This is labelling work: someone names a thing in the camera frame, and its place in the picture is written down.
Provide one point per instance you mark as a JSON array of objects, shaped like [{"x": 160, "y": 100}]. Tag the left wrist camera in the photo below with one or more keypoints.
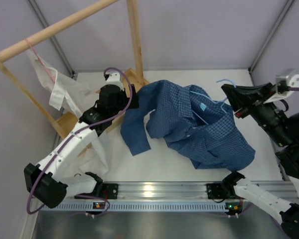
[{"x": 114, "y": 79}]

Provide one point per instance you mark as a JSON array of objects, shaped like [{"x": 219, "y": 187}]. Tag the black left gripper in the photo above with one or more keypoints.
[{"x": 134, "y": 98}]

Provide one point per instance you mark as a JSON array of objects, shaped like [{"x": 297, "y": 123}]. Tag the wooden clothes rack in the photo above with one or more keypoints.
[{"x": 62, "y": 125}]

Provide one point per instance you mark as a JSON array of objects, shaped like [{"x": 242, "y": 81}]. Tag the light blue wire hanger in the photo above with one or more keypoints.
[{"x": 222, "y": 102}]

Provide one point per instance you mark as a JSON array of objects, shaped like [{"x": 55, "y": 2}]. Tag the white table cover sheet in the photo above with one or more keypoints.
[{"x": 162, "y": 164}]

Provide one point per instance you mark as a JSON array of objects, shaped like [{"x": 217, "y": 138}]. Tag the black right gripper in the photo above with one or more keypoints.
[{"x": 245, "y": 97}]

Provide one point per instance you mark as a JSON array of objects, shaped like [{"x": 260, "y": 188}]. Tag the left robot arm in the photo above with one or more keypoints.
[{"x": 45, "y": 180}]

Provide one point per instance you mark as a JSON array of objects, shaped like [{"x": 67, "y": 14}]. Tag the blue plaid shirt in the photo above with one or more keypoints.
[{"x": 190, "y": 124}]

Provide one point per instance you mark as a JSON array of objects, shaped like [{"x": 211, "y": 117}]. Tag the white cloth garment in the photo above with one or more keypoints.
[{"x": 75, "y": 98}]

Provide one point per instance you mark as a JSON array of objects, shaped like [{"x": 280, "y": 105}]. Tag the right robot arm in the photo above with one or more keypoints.
[{"x": 284, "y": 132}]

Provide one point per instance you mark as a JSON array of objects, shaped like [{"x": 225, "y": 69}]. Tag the aluminium mounting rail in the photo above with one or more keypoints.
[{"x": 186, "y": 190}]

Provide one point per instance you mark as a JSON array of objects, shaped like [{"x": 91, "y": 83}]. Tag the pink wire hanger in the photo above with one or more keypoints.
[{"x": 40, "y": 61}]

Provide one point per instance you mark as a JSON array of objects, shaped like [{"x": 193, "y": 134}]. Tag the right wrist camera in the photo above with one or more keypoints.
[{"x": 283, "y": 81}]

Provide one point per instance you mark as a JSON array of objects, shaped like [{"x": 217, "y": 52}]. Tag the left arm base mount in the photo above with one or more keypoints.
[{"x": 103, "y": 191}]

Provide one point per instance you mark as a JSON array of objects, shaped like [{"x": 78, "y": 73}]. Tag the slotted white cable duct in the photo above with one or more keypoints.
[{"x": 117, "y": 206}]

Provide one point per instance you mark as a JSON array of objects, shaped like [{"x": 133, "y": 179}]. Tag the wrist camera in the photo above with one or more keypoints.
[
  {"x": 114, "y": 79},
  {"x": 283, "y": 81}
]

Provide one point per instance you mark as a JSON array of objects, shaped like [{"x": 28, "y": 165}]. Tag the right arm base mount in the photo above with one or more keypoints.
[{"x": 220, "y": 191}]

